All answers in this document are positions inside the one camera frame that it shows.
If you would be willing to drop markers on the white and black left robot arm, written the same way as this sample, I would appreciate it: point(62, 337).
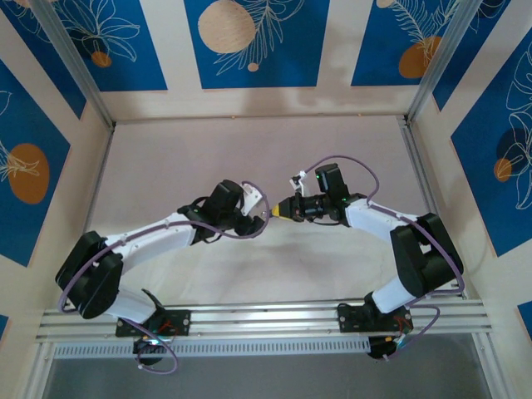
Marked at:
point(145, 243)

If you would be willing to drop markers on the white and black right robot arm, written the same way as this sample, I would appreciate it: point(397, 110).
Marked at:
point(374, 218)

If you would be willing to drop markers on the grey metal sheet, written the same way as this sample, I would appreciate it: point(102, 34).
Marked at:
point(266, 378)

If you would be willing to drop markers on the long aluminium mounting rail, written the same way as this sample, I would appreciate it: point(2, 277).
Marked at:
point(266, 320)

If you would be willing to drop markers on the aluminium table side rail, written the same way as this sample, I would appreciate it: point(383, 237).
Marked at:
point(90, 208)
point(420, 166)

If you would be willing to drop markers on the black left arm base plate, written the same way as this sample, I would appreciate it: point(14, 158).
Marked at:
point(178, 322)

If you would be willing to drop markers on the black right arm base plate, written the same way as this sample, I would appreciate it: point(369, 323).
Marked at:
point(353, 318)

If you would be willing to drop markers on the aluminium frame post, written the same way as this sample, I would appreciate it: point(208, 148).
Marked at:
point(440, 62)
point(75, 66)

